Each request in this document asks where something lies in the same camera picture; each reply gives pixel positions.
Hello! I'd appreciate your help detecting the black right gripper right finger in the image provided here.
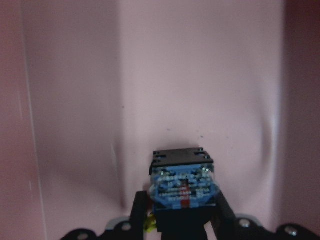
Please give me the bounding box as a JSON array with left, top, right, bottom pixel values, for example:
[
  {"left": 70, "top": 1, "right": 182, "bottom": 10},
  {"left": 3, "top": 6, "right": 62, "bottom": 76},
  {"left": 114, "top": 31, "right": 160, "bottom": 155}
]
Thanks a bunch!
[{"left": 212, "top": 191, "right": 241, "bottom": 240}]

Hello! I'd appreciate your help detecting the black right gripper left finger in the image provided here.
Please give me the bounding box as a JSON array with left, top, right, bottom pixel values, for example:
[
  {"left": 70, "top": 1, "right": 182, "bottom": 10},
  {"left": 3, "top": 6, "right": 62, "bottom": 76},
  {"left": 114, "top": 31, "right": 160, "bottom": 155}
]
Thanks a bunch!
[{"left": 129, "top": 191, "right": 149, "bottom": 240}]

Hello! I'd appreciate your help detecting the blue black push button switch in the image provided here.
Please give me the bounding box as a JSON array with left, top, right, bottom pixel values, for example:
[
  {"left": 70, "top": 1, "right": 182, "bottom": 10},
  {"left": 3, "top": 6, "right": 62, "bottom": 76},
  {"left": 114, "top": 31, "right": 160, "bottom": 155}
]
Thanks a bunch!
[{"left": 149, "top": 147, "right": 220, "bottom": 240}]

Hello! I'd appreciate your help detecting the pink plastic bin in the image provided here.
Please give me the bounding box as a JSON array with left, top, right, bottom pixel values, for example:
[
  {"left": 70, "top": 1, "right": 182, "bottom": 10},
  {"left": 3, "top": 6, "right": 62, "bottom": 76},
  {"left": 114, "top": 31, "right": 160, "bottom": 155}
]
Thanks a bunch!
[{"left": 0, "top": 0, "right": 320, "bottom": 240}]

